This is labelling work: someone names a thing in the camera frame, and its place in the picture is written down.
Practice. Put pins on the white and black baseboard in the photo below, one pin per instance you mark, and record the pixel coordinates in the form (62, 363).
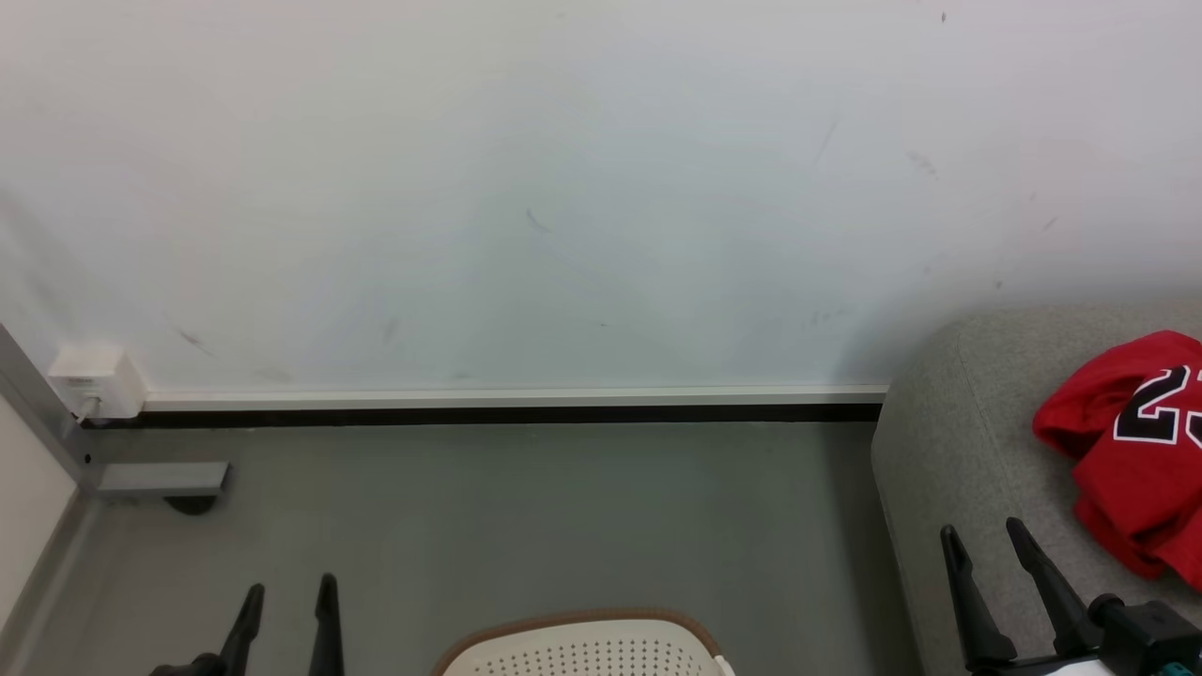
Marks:
(507, 406)

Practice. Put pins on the white partition panel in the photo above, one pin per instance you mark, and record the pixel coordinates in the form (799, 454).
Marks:
(28, 507)

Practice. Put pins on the white laundry basket brown rim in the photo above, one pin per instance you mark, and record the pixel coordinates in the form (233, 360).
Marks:
(587, 648)

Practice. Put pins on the light grey fabric sofa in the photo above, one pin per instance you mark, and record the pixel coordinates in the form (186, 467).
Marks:
(977, 451)

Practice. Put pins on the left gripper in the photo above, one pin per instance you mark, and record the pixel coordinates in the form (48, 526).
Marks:
(192, 668)

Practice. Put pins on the red garment with number print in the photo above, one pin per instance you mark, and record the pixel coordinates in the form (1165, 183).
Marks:
(1136, 451)

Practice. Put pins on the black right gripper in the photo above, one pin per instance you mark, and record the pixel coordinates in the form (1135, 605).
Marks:
(1146, 638)

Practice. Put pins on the white wall socket box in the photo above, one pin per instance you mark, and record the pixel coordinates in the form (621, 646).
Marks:
(94, 380)

